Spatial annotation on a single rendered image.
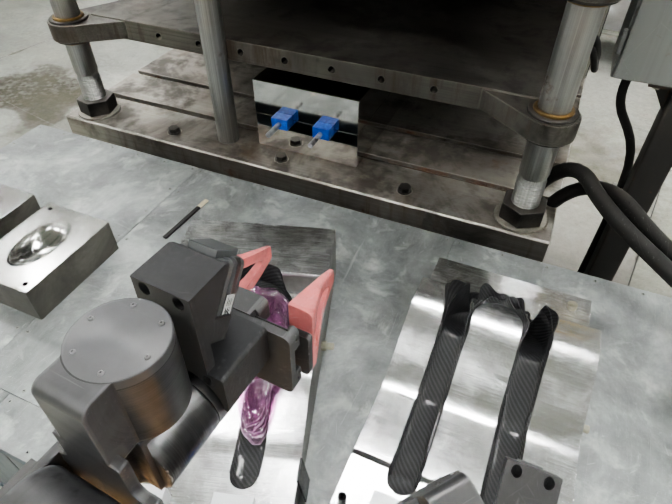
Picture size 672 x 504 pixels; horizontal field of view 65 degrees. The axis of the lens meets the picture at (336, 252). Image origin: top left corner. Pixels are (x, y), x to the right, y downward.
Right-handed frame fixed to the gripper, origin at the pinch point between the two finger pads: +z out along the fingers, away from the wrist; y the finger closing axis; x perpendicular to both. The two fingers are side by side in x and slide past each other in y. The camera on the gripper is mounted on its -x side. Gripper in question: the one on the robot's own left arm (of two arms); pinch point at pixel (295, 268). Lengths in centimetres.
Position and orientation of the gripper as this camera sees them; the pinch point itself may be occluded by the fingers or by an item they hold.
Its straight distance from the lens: 46.2
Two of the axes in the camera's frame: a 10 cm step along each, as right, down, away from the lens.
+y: -8.9, -3.2, 3.4
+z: 4.6, -5.9, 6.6
